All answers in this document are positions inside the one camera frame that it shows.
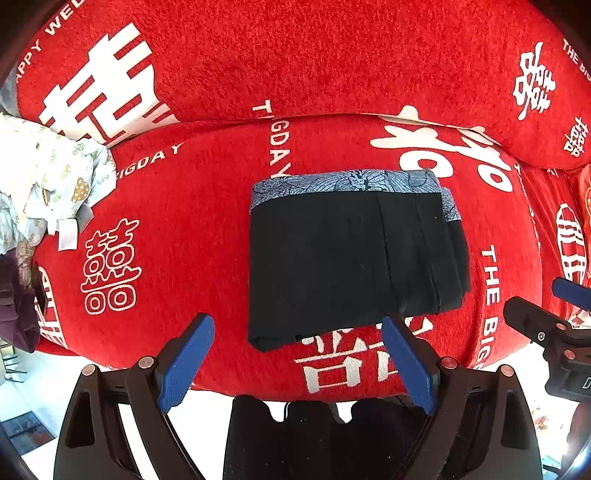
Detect black pants blue waistband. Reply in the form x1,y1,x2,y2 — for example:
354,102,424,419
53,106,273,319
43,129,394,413
249,169,470,352

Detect dark purple garment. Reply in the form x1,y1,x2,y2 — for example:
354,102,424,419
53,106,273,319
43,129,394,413
0,253,40,353

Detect light floral patterned clothes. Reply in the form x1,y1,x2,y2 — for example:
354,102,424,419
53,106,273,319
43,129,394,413
1,114,117,254

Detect grey knitted cloth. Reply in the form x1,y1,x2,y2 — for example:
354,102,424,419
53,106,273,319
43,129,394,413
0,72,20,117

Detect red pillow white characters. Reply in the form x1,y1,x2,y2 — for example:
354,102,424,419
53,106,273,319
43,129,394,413
12,1,590,170

